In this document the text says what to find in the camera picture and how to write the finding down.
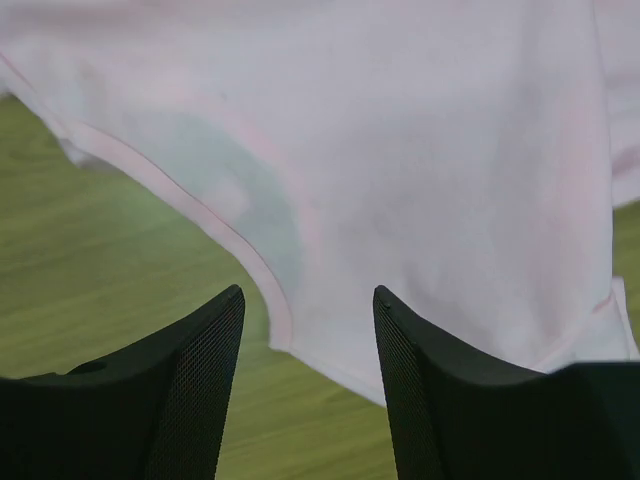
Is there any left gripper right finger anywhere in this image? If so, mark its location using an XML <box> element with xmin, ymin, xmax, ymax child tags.
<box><xmin>373</xmin><ymin>286</ymin><xmax>639</xmax><ymax>480</ymax></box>

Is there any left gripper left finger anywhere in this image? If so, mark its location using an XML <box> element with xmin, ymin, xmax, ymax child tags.
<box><xmin>1</xmin><ymin>285</ymin><xmax>245</xmax><ymax>479</ymax></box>

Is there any pink t shirt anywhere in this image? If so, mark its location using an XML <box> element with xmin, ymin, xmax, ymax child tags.
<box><xmin>1</xmin><ymin>1</ymin><xmax>639</xmax><ymax>403</ymax></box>

